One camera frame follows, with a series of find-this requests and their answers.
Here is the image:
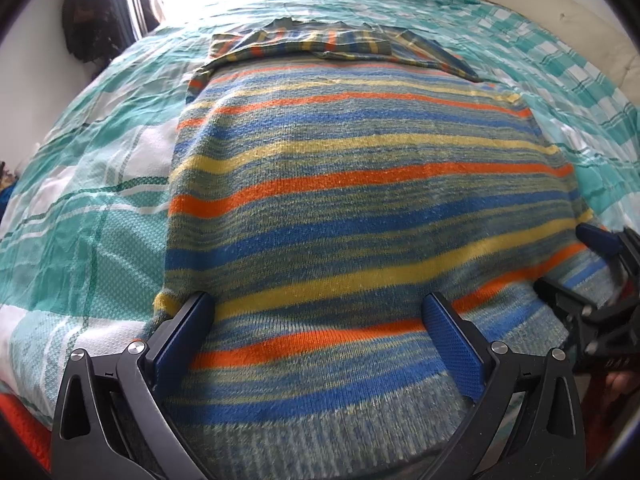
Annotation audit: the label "dark hanging bags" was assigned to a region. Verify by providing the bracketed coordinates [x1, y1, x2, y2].
[61, 0, 138, 68]

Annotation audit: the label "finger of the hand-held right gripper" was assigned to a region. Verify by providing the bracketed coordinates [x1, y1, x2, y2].
[575, 224, 640, 286]
[534, 277, 608, 331]

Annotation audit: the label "hanging clothes by window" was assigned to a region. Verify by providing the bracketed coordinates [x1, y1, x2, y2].
[136, 0, 167, 36]

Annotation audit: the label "cream padded headboard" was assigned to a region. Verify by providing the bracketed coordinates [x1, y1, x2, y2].
[469, 0, 640, 108]

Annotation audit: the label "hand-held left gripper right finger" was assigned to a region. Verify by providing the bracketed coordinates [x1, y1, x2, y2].
[421, 292, 587, 480]

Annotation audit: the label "striped knit short-sleeve shirt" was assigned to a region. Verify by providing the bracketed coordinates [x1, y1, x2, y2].
[150, 17, 617, 480]

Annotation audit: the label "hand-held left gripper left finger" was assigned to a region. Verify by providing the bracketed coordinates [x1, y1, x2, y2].
[50, 291, 216, 480]

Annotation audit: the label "orange fleece cloth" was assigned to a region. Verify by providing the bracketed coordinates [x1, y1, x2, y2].
[0, 392, 53, 463]

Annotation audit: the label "bed with teal plaid sheet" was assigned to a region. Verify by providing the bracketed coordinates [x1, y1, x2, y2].
[0, 0, 640, 433]

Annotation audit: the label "person's right hand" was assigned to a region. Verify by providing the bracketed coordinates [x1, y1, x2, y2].
[604, 370, 640, 397]

